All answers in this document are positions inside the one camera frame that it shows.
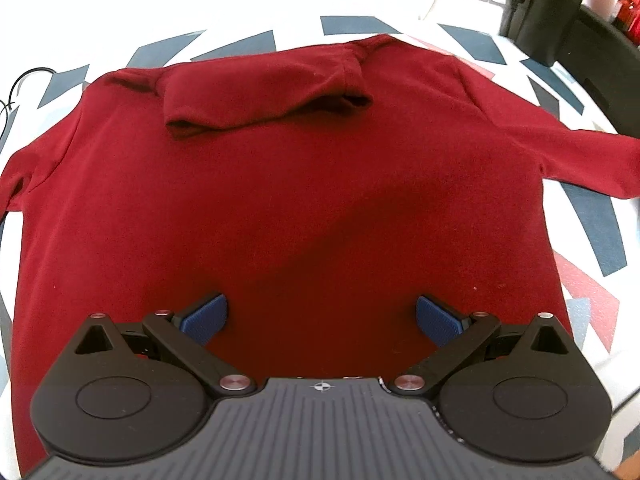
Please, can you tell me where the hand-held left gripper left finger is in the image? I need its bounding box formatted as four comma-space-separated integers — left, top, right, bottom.
72, 292, 253, 397

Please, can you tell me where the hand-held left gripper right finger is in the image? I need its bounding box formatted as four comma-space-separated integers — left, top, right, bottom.
390, 295, 571, 397

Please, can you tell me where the red sweater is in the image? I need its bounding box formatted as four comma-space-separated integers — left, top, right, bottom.
0, 34, 640, 478

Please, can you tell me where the red object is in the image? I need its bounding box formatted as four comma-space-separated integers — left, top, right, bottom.
614, 0, 640, 43

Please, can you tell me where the black cable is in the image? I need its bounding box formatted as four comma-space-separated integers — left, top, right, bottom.
0, 66, 56, 141

